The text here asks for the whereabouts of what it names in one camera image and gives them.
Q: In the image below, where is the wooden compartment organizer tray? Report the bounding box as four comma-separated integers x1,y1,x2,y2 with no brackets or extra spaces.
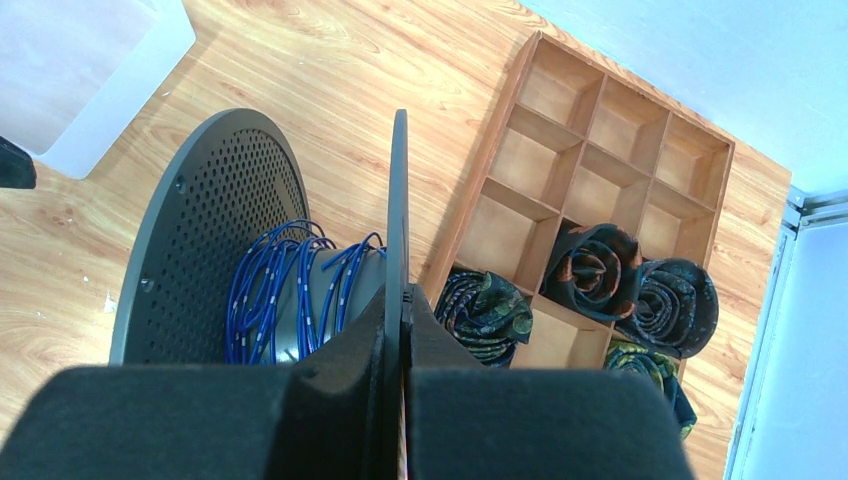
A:
424,32,734,369

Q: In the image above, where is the thin blue cable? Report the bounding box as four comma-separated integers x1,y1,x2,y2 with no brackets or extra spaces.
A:
225,219,389,367

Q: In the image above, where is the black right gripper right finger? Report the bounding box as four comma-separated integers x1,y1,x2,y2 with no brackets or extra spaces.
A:
404,286,693,479

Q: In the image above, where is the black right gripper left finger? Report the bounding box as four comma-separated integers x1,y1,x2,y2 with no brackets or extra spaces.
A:
1,293,385,479

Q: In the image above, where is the aluminium corner frame post right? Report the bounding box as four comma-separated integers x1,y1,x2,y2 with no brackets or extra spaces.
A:
724,188,847,479

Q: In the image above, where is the dark grey filament spool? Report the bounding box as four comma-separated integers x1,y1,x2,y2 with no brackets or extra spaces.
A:
109,107,411,480

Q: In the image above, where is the clear plastic divided tray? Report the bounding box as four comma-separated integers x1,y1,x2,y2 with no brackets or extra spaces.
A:
1,1,196,179

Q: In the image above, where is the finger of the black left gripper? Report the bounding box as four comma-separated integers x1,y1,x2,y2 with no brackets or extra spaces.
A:
0,136,37,189

